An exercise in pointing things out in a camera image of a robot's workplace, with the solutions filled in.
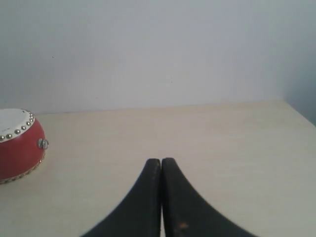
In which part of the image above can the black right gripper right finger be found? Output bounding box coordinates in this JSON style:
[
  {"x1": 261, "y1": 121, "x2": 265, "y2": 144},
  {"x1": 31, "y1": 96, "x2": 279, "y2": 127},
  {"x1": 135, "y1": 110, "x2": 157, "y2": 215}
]
[{"x1": 161, "y1": 158, "x2": 254, "y2": 237}]

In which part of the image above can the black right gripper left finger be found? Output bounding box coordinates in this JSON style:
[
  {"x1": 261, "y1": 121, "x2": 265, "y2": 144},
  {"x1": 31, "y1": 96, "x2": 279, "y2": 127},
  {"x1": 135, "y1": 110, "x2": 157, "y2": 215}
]
[{"x1": 84, "y1": 158, "x2": 161, "y2": 237}]

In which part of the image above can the small red drum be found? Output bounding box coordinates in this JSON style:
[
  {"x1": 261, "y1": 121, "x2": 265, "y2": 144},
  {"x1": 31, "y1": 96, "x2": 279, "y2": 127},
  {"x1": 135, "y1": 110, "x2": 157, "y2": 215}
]
[{"x1": 0, "y1": 108, "x2": 49, "y2": 184}]

